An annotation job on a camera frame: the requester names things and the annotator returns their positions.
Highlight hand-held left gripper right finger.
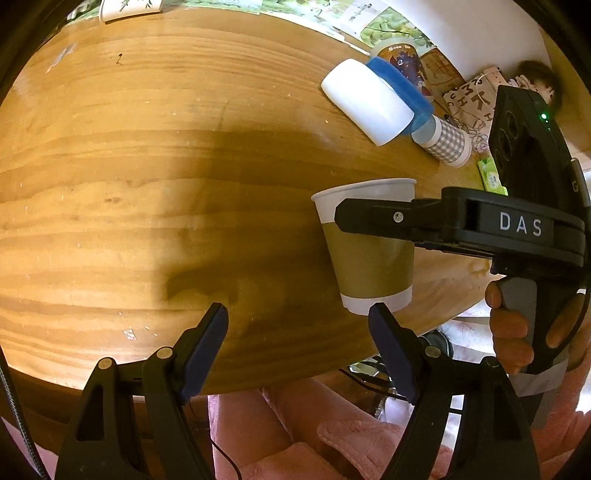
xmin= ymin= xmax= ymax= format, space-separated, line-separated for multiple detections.
xmin=368 ymin=303 xmax=541 ymax=480

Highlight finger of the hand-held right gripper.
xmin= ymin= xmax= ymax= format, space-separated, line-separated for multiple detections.
xmin=335 ymin=198 xmax=444 ymax=244

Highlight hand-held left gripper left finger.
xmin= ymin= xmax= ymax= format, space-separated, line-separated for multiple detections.
xmin=55 ymin=303 xmax=230 ymax=480

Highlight white and brown paper cup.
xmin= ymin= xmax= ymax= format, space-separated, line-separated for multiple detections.
xmin=311 ymin=178 xmax=417 ymax=316

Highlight person's right forearm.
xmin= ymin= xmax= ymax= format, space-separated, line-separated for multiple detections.
xmin=531 ymin=357 xmax=591 ymax=480

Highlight checkered small cup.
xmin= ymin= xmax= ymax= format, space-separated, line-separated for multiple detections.
xmin=412 ymin=115 xmax=473 ymax=167

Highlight printed snack cup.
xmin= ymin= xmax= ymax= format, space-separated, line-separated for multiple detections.
xmin=369 ymin=41 xmax=435 ymax=100

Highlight person's right hand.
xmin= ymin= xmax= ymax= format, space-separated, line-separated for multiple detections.
xmin=485 ymin=279 xmax=589 ymax=376

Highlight green tissue packet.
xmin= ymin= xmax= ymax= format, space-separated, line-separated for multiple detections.
xmin=477 ymin=157 xmax=509 ymax=195

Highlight person's pink fleece pants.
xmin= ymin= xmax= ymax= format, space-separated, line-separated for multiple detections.
xmin=207 ymin=318 xmax=546 ymax=480

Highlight white bottle with blue cap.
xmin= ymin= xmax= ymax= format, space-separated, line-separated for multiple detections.
xmin=321 ymin=58 xmax=435 ymax=147

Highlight printed cloth bag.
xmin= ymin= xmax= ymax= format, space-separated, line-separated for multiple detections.
xmin=442 ymin=76 xmax=500 ymax=154

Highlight dark furry thing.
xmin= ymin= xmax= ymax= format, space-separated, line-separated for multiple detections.
xmin=508 ymin=59 xmax=563 ymax=117

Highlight white power strip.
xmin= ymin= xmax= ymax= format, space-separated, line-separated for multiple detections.
xmin=475 ymin=66 xmax=507 ymax=88

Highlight printed paper with green fruit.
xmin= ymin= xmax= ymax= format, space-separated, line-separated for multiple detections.
xmin=259 ymin=0 xmax=435 ymax=52

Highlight thin black cable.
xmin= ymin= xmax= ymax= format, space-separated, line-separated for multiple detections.
xmin=187 ymin=401 xmax=243 ymax=480

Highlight black braided cable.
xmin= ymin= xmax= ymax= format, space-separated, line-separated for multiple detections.
xmin=0 ymin=344 xmax=49 ymax=480

